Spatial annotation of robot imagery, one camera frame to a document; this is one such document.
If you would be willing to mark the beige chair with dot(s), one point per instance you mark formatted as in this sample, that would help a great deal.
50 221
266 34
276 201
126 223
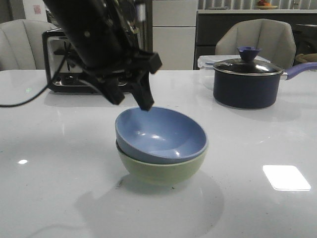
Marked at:
275 38
21 44

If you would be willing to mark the dark blue saucepan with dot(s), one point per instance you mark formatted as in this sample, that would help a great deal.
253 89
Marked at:
252 92

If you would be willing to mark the fruit bowl on counter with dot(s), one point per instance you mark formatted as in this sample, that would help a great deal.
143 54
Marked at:
265 5

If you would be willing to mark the pink wall sign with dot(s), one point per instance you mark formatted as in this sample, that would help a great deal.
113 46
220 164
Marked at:
37 9

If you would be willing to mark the beige chair on right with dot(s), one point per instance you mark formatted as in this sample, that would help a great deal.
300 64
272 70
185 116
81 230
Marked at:
275 38

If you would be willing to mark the clear plastic food container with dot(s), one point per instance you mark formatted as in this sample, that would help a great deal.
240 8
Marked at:
205 63

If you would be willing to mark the white refrigerator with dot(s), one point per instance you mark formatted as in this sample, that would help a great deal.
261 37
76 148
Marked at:
174 28

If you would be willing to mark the beige chair on left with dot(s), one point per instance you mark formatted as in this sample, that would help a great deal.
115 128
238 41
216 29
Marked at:
21 44

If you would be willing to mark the black chrome four-slot toaster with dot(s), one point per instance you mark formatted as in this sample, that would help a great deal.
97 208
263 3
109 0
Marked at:
55 44

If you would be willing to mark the blue plastic bowl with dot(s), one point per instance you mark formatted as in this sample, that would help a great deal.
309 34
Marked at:
159 136

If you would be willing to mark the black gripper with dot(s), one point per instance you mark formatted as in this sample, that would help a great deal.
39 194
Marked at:
133 70

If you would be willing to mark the glass pot lid blue knob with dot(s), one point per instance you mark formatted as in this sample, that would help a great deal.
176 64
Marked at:
247 64

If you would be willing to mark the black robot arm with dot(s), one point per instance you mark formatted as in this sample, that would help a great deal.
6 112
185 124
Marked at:
106 49

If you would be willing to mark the dark kitchen counter cabinet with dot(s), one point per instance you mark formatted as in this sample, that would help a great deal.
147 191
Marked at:
211 27

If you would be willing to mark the green plastic bowl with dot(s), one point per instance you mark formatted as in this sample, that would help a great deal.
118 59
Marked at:
161 174

